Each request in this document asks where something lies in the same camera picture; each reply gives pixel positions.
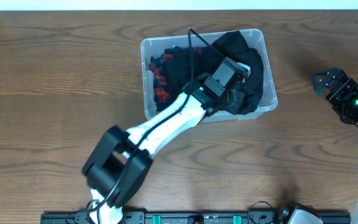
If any red navy plaid shirt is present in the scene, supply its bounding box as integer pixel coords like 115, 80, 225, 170
147, 46, 190, 112

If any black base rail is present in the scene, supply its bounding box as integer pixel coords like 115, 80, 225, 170
40, 202, 352, 224

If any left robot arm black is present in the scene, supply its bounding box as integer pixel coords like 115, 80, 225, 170
82, 57, 250, 223

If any black garment pile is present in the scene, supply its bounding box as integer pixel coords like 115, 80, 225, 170
162, 30, 265, 116

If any clear plastic storage bin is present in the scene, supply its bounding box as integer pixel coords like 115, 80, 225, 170
140, 29, 278, 123

